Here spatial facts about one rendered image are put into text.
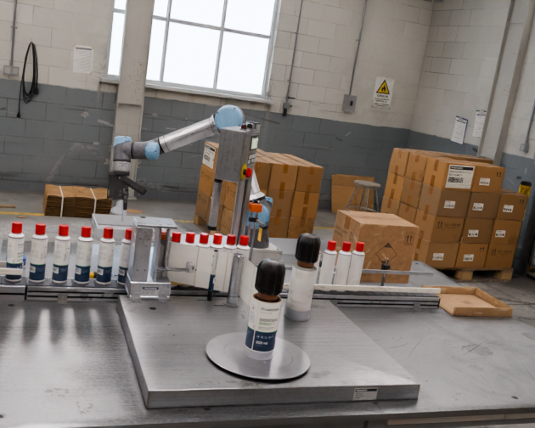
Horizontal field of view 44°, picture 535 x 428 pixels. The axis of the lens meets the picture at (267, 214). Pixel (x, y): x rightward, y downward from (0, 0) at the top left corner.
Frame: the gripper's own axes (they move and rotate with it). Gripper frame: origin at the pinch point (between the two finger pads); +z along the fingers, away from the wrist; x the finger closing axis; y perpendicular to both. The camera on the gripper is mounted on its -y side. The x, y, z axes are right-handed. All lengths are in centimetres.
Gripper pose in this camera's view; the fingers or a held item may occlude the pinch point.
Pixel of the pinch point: (123, 218)
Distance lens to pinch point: 290.6
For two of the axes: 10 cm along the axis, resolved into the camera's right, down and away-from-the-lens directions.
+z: -0.4, 10.0, -0.6
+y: -9.3, -0.6, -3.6
